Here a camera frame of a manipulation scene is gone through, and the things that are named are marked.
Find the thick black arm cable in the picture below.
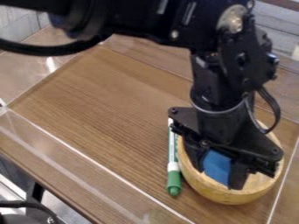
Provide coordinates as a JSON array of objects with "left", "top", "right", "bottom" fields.
[{"left": 0, "top": 34, "right": 115, "bottom": 58}]

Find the brown wooden bowl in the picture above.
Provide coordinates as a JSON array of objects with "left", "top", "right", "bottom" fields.
[{"left": 176, "top": 119, "right": 286, "bottom": 206}]

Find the black metal bracket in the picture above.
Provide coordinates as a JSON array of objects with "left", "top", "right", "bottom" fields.
[{"left": 25, "top": 207, "right": 67, "bottom": 224}]

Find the black table leg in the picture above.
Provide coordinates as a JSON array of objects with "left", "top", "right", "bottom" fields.
[{"left": 32, "top": 182, "right": 44, "bottom": 202}]

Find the black cable lower left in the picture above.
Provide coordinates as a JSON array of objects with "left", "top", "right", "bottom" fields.
[{"left": 0, "top": 200, "right": 57, "bottom": 224}]

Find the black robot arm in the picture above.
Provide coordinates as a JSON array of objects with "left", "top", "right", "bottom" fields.
[{"left": 0, "top": 0, "right": 284, "bottom": 190}]

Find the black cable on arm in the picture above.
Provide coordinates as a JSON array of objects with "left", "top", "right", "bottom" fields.
[{"left": 244, "top": 86, "right": 283, "bottom": 136}]

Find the blue foam block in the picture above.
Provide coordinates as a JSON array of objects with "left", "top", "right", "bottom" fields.
[{"left": 202, "top": 150, "right": 231, "bottom": 186}]

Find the green white marker pen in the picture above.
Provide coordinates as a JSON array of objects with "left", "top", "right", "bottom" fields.
[{"left": 166, "top": 119, "right": 183, "bottom": 197}]

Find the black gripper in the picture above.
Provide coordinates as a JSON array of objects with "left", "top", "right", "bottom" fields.
[{"left": 168, "top": 99, "right": 284, "bottom": 190}]

